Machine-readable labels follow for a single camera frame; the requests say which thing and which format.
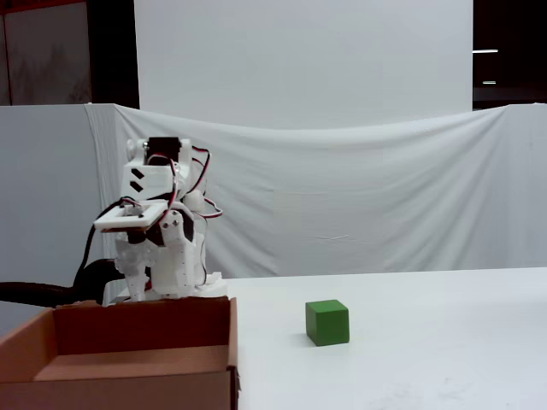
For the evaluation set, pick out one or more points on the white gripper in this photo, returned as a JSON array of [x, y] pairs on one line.
[[138, 266]]

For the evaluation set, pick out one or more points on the green cube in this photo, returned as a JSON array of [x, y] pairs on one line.
[[327, 322]]

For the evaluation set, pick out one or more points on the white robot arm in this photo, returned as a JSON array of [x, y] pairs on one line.
[[149, 181]]

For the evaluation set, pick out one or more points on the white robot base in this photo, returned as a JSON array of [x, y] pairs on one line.
[[213, 285]]

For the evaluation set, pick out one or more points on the brown cardboard box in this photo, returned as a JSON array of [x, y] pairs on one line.
[[128, 384]]

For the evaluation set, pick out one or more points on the white partition panel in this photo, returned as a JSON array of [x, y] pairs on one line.
[[42, 192]]

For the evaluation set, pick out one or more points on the white draped cloth sheet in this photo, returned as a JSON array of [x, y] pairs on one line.
[[342, 192]]

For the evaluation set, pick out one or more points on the white backdrop board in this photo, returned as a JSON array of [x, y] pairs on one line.
[[299, 55]]

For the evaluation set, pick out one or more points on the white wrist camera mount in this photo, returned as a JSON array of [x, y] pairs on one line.
[[112, 222]]

